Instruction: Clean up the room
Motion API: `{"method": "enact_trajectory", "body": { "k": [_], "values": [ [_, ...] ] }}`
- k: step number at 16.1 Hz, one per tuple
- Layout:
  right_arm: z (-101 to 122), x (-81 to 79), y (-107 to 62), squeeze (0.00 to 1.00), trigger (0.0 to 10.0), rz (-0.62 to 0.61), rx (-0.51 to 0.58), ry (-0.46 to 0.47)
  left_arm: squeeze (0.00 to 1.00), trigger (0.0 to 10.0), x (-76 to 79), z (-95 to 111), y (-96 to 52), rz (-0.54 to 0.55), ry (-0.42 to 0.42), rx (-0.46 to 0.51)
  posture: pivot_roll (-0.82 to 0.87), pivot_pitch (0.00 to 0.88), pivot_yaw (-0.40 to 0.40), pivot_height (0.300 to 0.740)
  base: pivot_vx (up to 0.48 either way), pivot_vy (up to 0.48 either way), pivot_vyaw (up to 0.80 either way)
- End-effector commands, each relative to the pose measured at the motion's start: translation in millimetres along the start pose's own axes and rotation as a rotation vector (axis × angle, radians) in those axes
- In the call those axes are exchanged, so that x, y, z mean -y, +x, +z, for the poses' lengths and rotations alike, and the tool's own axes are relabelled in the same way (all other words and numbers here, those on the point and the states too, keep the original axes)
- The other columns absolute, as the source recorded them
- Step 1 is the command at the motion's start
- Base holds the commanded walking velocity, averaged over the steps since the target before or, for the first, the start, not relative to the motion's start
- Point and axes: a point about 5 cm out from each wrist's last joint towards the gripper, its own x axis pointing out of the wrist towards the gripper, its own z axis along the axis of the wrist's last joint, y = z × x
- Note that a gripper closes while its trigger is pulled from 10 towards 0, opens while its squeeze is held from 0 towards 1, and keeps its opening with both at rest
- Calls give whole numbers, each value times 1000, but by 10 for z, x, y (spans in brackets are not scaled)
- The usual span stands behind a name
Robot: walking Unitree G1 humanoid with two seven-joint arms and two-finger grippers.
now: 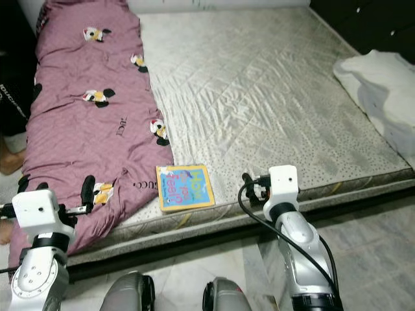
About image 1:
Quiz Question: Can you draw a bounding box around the white pillow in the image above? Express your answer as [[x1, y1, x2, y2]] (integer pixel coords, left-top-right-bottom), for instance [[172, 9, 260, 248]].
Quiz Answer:
[[333, 51, 415, 170]]

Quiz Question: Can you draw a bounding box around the colourful children's book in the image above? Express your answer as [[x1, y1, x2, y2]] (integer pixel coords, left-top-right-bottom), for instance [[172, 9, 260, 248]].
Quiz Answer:
[[156, 164, 217, 214]]

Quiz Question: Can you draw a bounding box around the purple duck print blanket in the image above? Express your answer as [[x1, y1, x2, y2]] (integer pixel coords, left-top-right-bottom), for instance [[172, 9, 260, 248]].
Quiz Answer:
[[6, 0, 176, 286]]

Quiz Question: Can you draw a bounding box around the white quilted mattress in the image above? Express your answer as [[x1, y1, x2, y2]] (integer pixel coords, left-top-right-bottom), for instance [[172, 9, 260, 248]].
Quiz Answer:
[[65, 6, 415, 260]]

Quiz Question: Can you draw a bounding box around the person in black clothes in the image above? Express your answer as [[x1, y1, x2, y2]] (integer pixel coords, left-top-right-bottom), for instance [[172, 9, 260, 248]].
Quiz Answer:
[[0, 0, 40, 176]]

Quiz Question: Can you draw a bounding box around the robot left leg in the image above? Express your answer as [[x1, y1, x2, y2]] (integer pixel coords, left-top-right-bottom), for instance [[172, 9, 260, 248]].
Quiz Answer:
[[101, 272, 157, 311]]

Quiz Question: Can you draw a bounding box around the robot leg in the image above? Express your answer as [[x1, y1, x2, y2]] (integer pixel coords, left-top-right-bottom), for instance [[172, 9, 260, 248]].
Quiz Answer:
[[202, 277, 264, 311], [101, 272, 157, 311]]

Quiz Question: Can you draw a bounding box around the robot right leg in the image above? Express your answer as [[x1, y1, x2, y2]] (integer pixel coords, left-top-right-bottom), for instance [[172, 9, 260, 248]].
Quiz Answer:
[[202, 277, 264, 311]]

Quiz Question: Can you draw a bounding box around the black tufted headboard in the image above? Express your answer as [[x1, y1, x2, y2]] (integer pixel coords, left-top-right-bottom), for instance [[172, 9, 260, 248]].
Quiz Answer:
[[308, 0, 415, 63]]

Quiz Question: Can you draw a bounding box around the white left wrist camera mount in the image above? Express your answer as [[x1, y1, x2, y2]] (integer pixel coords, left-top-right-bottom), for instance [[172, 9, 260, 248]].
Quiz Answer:
[[12, 189, 76, 246]]

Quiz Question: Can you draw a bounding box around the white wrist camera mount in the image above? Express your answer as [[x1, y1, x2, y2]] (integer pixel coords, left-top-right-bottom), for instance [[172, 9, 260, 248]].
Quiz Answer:
[[12, 189, 76, 246], [269, 165, 301, 207]]

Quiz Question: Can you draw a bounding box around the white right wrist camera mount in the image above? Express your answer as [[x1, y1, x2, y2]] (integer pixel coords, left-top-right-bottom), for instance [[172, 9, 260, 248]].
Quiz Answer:
[[269, 165, 301, 207]]

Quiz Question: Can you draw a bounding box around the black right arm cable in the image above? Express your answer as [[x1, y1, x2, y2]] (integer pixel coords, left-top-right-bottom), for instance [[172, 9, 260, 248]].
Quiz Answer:
[[237, 185, 342, 311]]

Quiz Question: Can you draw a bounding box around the grey bed frame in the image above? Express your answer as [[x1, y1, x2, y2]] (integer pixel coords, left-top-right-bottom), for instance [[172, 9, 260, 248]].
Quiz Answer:
[[68, 185, 415, 266]]

